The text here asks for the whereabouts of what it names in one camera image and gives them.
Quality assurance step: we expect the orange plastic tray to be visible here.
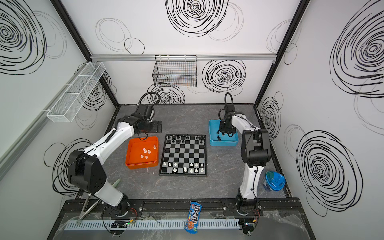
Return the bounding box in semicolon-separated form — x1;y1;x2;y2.
125;137;160;170

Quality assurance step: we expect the blue lidded plastic container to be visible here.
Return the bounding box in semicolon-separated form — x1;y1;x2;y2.
263;171;286;192

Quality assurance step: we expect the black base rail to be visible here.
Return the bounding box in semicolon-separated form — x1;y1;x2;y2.
62;197;305;218

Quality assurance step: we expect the M&M's candy bag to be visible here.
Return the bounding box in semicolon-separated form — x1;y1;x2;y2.
184;202;202;234

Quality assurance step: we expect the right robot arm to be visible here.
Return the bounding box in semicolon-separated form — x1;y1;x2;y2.
218;93;272;220

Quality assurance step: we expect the black wire basket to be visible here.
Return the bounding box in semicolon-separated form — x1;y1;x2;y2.
152;55;198;88

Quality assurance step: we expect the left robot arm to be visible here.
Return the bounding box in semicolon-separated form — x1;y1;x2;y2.
67;92;161;217

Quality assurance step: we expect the blue plastic tray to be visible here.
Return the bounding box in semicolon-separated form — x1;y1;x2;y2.
209;120;239;147

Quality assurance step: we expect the white slotted cable duct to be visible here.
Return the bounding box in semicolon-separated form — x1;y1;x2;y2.
64;219;240;232

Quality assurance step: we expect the black white chess board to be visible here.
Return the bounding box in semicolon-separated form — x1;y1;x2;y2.
159;134;208;177

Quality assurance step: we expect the white mesh wall shelf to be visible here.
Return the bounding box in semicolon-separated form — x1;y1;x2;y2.
46;62;106;123

